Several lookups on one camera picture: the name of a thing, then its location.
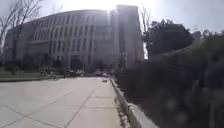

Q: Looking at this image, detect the dark leafy tree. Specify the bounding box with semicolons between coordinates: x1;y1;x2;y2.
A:
142;19;194;59

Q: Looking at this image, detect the large curved grey building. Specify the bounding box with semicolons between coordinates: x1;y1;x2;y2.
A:
2;4;145;72

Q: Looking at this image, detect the pale concrete kerb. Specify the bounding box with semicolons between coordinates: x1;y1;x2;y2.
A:
109;77;160;128

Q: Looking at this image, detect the bare tree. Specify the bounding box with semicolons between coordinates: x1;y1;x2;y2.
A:
0;0;44;68

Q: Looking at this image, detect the grey concrete slab pavement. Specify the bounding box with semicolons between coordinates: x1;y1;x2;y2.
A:
0;76;124;128

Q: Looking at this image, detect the dark hedge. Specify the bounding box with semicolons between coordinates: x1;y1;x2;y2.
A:
114;39;224;128

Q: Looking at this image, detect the grass strip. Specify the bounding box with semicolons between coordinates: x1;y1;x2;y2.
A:
0;69;44;83

